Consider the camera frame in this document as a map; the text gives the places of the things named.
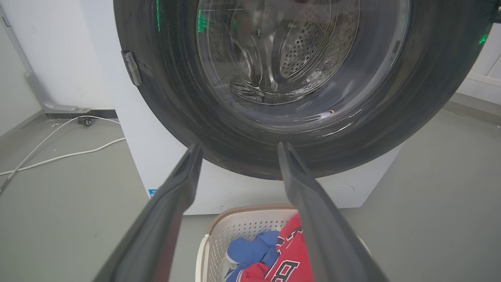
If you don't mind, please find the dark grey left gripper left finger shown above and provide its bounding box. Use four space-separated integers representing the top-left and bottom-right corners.
92 143 203 282

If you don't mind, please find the grey door handle latch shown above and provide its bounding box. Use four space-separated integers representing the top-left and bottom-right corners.
121 50 142 87

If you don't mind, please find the blue garment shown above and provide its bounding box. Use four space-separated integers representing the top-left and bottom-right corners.
225 230 280 282

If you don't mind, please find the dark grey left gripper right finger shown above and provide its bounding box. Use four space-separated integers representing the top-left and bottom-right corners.
278 142 389 282

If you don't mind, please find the white cabinet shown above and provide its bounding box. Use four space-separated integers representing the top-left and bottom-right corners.
456 22 501 105

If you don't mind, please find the black round washing machine door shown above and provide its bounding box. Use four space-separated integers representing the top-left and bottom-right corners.
113 0 497 180

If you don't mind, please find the white washing machine body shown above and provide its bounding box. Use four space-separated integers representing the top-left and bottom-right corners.
80 0 404 215

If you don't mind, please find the steel perforated washer drum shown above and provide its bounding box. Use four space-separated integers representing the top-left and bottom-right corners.
225 0 360 105

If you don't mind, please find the white plastic laundry basket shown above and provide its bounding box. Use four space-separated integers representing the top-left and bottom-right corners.
195 204 373 282

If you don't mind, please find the red jersey with white print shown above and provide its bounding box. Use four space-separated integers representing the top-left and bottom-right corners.
240 214 314 282

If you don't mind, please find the white thin cable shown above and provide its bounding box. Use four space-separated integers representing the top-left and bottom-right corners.
0 115 120 192

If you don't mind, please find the white power cable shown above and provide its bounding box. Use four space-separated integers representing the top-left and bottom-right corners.
0 137 126 176

